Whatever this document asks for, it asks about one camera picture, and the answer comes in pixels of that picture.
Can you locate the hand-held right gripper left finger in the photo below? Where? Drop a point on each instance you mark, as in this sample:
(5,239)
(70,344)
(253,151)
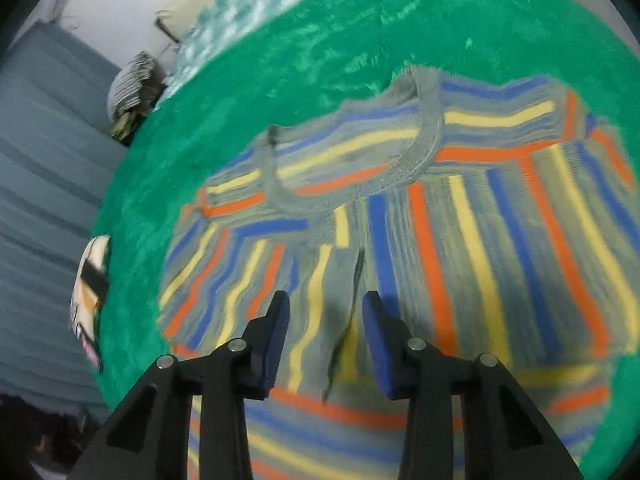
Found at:
(272,345)

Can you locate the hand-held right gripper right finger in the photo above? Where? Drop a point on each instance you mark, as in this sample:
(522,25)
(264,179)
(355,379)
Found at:
(382,350)

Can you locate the striped knit sweater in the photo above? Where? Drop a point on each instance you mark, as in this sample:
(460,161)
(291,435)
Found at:
(475,240)

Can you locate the pile of clothes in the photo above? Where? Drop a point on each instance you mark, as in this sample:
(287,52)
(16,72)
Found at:
(131,87)

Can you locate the smartphone with pink screen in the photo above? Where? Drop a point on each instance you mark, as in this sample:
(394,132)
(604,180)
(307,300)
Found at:
(93,356)

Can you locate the patterned cream pillow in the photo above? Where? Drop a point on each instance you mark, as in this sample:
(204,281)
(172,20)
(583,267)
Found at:
(90,310)

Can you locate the blue-grey curtain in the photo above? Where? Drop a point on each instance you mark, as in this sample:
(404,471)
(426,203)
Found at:
(40,185)

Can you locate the green plush blanket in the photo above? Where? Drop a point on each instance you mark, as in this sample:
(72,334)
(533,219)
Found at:
(350,25)

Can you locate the green checked bed sheet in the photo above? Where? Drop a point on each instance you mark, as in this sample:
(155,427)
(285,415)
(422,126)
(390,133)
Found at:
(240,5)

